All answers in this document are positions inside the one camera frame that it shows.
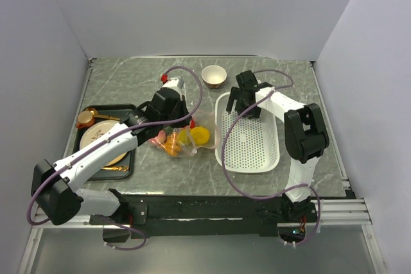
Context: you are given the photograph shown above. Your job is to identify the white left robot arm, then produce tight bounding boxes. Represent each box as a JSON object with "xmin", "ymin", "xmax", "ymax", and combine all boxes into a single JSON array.
[{"xmin": 31, "ymin": 83, "xmax": 191, "ymax": 225}]

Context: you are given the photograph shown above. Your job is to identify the white perforated plastic basket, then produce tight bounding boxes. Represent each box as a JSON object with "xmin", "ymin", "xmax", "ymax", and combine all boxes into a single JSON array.
[{"xmin": 214, "ymin": 92, "xmax": 280, "ymax": 173}]

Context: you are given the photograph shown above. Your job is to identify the gold spoon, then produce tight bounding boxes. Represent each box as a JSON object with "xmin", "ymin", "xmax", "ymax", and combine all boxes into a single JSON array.
[{"xmin": 85, "ymin": 107, "xmax": 121, "ymax": 121}]

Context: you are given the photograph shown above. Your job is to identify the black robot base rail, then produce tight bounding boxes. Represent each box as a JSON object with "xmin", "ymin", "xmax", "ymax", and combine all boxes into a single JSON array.
[{"xmin": 109, "ymin": 195, "xmax": 320, "ymax": 238}]

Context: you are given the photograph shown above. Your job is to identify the pink peach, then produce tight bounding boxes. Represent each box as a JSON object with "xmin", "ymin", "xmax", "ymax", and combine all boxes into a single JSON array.
[{"xmin": 150, "ymin": 130, "xmax": 167, "ymax": 148}]

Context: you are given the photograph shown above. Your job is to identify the small brown cup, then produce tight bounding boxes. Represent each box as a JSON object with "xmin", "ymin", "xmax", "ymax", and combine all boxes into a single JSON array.
[{"xmin": 76, "ymin": 110, "xmax": 95, "ymax": 129}]

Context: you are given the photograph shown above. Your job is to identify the orange ginger root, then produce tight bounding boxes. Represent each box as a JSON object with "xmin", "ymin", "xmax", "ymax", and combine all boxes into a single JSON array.
[{"xmin": 162, "ymin": 132, "xmax": 182, "ymax": 157}]

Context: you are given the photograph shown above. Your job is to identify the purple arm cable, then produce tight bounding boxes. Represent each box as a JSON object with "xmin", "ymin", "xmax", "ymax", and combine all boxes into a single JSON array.
[
  {"xmin": 220, "ymin": 69, "xmax": 322, "ymax": 246},
  {"xmin": 27, "ymin": 65, "xmax": 204, "ymax": 252}
]

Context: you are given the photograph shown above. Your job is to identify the white ceramic bowl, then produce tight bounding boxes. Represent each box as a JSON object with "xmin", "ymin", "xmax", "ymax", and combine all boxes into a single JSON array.
[{"xmin": 201, "ymin": 65, "xmax": 227, "ymax": 89}]

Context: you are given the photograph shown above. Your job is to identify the gold fork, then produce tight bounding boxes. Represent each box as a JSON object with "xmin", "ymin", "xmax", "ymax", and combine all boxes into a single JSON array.
[{"xmin": 101, "ymin": 166, "xmax": 129, "ymax": 172}]

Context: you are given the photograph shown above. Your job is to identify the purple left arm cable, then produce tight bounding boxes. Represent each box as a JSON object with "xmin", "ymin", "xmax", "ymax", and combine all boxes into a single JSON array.
[{"xmin": 27, "ymin": 65, "xmax": 204, "ymax": 252}]

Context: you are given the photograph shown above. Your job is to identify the cream plate with leaf pattern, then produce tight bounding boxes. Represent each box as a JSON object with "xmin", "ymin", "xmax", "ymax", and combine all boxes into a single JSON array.
[{"xmin": 79, "ymin": 120, "xmax": 118, "ymax": 150}]

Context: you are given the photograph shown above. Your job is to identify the yellow green starfruit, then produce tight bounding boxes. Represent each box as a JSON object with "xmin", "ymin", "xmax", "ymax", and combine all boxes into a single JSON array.
[{"xmin": 177, "ymin": 128, "xmax": 191, "ymax": 145}]

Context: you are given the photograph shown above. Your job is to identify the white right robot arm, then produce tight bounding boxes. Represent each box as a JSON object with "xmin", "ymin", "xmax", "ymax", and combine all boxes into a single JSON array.
[{"xmin": 226, "ymin": 70, "xmax": 329, "ymax": 221}]

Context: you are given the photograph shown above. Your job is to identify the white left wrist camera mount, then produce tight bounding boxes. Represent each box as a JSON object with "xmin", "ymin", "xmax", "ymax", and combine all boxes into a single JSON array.
[{"xmin": 161, "ymin": 74, "xmax": 184, "ymax": 95}]

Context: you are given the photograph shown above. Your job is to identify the yellow lemon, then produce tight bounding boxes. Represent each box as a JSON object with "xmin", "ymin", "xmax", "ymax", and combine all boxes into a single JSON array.
[{"xmin": 190, "ymin": 126, "xmax": 211, "ymax": 146}]

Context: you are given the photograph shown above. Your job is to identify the clear zip top bag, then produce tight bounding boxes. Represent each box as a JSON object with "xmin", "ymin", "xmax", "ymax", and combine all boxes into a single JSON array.
[{"xmin": 149, "ymin": 110, "xmax": 222, "ymax": 157}]

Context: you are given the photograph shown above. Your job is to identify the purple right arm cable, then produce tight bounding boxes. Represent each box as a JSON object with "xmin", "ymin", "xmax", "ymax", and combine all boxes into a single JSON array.
[{"xmin": 220, "ymin": 69, "xmax": 322, "ymax": 246}]

